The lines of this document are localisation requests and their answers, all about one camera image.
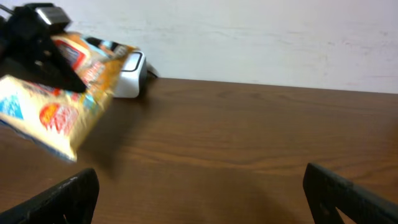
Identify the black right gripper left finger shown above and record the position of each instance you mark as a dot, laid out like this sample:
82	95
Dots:
73	200

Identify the white barcode scanner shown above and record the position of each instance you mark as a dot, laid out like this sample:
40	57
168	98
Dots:
133	76

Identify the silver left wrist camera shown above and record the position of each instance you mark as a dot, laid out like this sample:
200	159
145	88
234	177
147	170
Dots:
54	17

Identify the yellow snack chip bag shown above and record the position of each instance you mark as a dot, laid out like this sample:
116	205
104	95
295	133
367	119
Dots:
60	120

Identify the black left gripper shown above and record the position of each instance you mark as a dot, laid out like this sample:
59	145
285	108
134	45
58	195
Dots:
29	53

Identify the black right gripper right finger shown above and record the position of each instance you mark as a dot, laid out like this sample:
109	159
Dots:
328	194

